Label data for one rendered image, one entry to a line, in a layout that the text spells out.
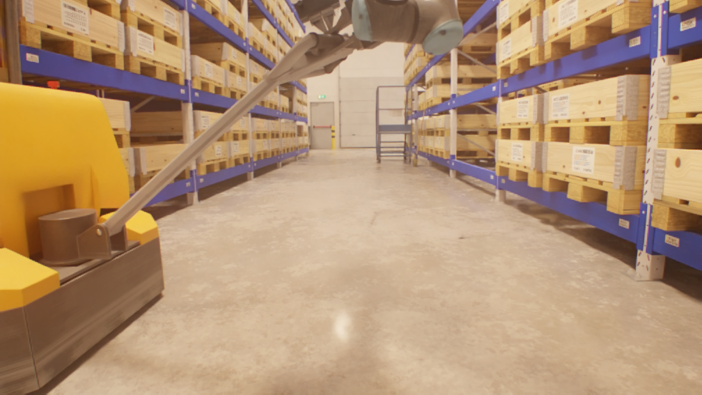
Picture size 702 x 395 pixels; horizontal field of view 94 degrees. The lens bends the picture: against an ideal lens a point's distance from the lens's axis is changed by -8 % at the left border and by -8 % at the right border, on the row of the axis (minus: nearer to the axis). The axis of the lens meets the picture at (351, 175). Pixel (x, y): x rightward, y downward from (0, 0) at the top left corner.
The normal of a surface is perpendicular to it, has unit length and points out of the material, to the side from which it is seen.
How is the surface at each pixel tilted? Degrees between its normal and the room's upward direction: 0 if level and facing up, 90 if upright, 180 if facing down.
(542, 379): 0
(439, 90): 90
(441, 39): 154
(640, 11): 90
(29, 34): 90
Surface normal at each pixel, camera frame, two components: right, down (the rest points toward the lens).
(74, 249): 0.73, 0.07
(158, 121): -0.03, 0.12
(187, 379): -0.01, -0.99
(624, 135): -0.73, 0.09
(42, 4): 1.00, -0.01
